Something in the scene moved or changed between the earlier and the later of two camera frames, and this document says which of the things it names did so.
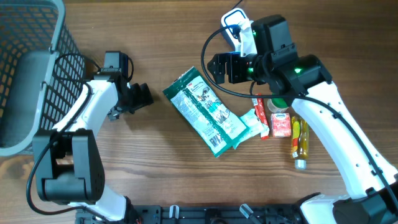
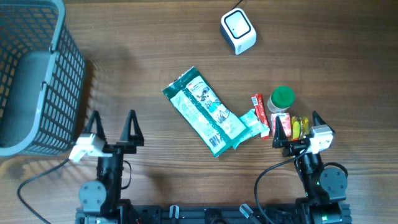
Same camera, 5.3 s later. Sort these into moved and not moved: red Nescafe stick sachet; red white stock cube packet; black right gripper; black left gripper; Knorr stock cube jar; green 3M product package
Moved: black left gripper; black right gripper
Not moved: red Nescafe stick sachet; green 3M product package; Knorr stock cube jar; red white stock cube packet
